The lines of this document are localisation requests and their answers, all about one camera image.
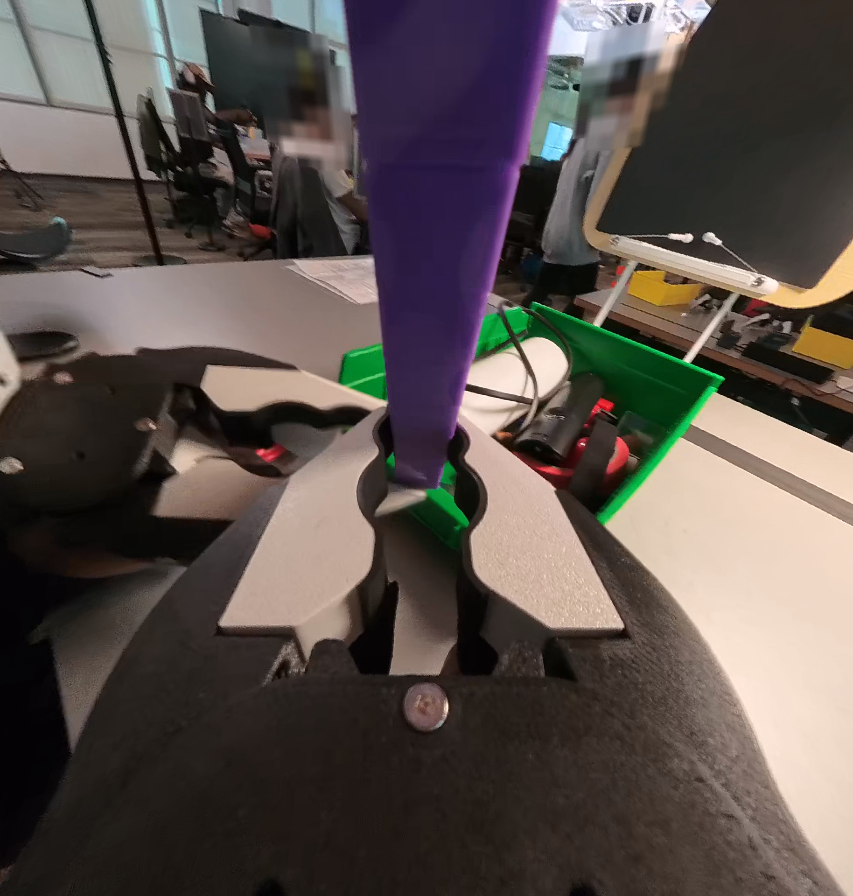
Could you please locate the black office chair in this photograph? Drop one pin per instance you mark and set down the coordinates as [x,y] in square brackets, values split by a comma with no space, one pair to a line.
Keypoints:
[182,161]

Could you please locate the printed paper sheet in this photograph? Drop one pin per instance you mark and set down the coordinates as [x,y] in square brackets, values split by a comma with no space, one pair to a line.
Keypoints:
[340,280]

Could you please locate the green plastic bin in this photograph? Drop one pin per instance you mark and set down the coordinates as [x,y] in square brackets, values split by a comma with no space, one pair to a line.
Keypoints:
[665,406]

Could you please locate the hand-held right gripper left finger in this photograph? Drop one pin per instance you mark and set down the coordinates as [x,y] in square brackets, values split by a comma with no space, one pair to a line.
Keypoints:
[301,560]

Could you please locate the yellow plastic bin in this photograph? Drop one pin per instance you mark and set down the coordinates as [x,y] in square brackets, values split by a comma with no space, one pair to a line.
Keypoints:
[833,347]
[667,289]

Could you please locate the white cylinder with black cap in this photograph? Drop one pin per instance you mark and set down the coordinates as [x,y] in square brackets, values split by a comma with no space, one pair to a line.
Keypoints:
[504,371]

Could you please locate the red round tool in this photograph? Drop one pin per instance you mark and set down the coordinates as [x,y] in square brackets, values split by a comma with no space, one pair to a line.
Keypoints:
[609,451]

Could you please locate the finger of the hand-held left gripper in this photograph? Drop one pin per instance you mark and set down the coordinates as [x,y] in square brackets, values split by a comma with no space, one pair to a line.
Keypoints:
[287,388]
[224,483]

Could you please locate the purple plastic tool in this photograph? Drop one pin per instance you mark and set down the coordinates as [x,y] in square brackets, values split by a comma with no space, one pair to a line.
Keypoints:
[448,210]

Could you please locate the black monitor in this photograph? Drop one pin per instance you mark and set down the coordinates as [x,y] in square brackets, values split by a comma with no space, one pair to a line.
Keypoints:
[245,63]

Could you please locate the black round lamp stand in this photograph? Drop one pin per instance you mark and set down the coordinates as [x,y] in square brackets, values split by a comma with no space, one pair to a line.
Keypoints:
[126,126]

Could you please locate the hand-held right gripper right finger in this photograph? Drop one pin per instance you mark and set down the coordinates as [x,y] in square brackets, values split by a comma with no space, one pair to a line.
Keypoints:
[546,560]

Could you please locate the black panel with pale rim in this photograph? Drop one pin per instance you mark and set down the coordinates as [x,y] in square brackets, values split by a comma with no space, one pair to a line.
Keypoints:
[763,126]

